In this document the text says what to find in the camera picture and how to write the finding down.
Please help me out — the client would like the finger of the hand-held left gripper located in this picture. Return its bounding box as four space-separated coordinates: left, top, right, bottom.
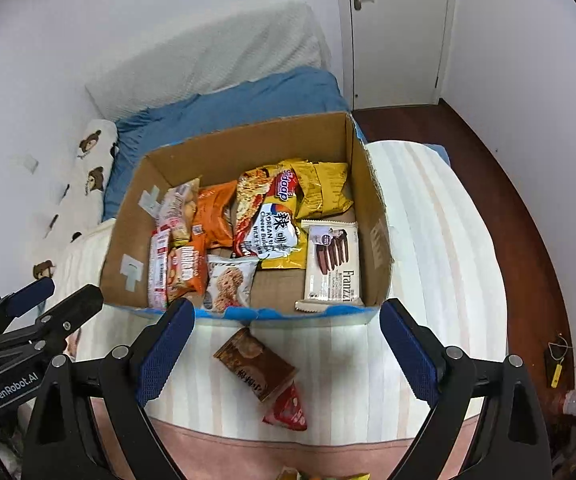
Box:
0 283 105 367
0 276 57 335

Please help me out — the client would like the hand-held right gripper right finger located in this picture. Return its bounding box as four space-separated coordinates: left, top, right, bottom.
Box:
378 298 554 480

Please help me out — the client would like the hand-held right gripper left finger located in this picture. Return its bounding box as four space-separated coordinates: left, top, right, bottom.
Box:
21 297 197 480

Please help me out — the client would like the red and white strip packet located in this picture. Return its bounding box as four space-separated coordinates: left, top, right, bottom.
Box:
147 226 172 310

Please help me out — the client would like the orange panda snack packet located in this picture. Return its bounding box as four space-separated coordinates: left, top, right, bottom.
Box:
167 239 209 307

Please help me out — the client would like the white cookie packet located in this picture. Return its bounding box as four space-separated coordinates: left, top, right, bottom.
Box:
203 254 261 314

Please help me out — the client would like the brown snack packet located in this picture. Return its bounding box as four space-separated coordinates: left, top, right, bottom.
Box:
212 327 299 404

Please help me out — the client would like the white chocolate wafer packet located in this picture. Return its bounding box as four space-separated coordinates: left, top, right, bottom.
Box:
294 219 367 314

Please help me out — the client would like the plain orange snack packet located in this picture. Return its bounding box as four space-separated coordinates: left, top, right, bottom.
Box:
190 180 239 252

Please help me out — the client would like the white bread packet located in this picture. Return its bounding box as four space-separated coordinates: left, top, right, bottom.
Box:
155 177 202 242

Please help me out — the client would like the yellow instant noodle packet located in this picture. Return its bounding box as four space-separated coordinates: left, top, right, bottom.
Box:
232 166 305 272

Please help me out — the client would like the yellow snack packet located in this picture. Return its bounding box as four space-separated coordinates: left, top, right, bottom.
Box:
280 158 355 221

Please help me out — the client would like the cardboard box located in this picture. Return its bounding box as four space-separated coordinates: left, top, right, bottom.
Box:
98 111 395 329

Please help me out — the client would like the small red snack packet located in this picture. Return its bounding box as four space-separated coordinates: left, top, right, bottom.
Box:
262 382 309 432

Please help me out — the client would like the bear print long pillow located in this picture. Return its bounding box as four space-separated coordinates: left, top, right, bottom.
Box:
24 119 120 282

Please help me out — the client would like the green candy packet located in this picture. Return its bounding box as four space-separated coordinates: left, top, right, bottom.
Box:
277 466 371 480

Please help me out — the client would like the blue blanket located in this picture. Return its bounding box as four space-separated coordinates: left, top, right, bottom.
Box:
102 66 353 222

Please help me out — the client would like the grey textured pillow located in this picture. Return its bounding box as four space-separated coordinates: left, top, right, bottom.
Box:
84 2 330 122

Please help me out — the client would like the white door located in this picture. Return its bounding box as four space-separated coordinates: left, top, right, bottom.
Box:
344 0 460 112

